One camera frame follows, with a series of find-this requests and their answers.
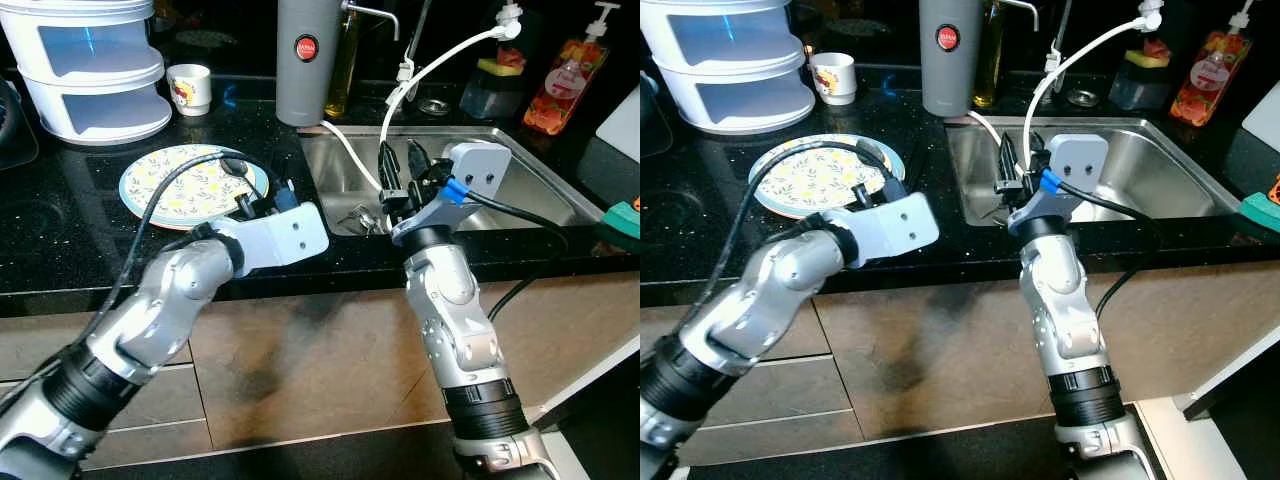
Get chrome kitchen faucet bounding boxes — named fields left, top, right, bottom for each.
left=994, top=0, right=1041, bottom=31
left=343, top=0, right=401, bottom=42

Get floral patterned round plate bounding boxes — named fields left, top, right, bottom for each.
left=119, top=144, right=272, bottom=232
left=748, top=133, right=907, bottom=221

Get metal cutlery piece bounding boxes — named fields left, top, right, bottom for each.
left=338, top=205, right=391, bottom=237

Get white printed mug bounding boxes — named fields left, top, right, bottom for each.
left=166, top=64, right=213, bottom=118
left=809, top=52, right=859, bottom=107

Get dark sponge holder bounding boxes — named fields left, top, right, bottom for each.
left=1107, top=50, right=1173, bottom=112
left=459, top=58, right=529, bottom=120

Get yellow oil bottle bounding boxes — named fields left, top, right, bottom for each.
left=974, top=0, right=1005, bottom=109
left=324, top=0, right=362, bottom=120

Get grey flask with red logo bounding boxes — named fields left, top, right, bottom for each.
left=275, top=0, right=347, bottom=128
left=919, top=0, right=987, bottom=118

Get stainless steel sink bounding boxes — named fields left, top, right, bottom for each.
left=299, top=124, right=607, bottom=238
left=944, top=116, right=1243, bottom=227

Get yellow red sponge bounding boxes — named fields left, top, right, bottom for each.
left=1125, top=36, right=1173, bottom=69
left=476, top=44, right=528, bottom=78

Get orange soap pump bottle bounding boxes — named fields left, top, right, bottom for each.
left=521, top=0, right=623, bottom=137
left=1167, top=0, right=1257, bottom=129

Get brown cabinet drawer front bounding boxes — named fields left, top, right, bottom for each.
left=640, top=262, right=1280, bottom=469
left=0, top=272, right=641, bottom=471

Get white stacked storage container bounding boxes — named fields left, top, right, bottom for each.
left=640, top=0, right=817, bottom=137
left=0, top=0, right=174, bottom=147

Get white board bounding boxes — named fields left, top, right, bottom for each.
left=1242, top=78, right=1280, bottom=153
left=594, top=84, right=641, bottom=153

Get green plastic item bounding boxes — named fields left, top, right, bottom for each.
left=1236, top=190, right=1280, bottom=237
left=596, top=200, right=641, bottom=243

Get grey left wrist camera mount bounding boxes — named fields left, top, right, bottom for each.
left=236, top=202, right=330, bottom=279
left=850, top=191, right=941, bottom=267

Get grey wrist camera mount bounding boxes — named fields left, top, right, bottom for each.
left=432, top=141, right=514, bottom=219
left=1038, top=132, right=1110, bottom=206
left=236, top=202, right=330, bottom=279
left=850, top=191, right=941, bottom=267

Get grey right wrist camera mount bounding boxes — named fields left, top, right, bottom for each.
left=432, top=141, right=514, bottom=219
left=1038, top=132, right=1110, bottom=206

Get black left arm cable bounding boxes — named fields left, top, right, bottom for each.
left=98, top=148, right=253, bottom=326
left=690, top=140, right=871, bottom=331

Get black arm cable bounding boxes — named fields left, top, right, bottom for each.
left=98, top=148, right=253, bottom=326
left=1058, top=178, right=1166, bottom=321
left=690, top=140, right=871, bottom=331
left=462, top=188, right=571, bottom=323

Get white hose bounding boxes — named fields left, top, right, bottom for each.
left=964, top=0, right=1168, bottom=181
left=318, top=2, right=528, bottom=193

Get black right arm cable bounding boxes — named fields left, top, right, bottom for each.
left=462, top=188, right=571, bottom=323
left=1058, top=178, right=1166, bottom=321

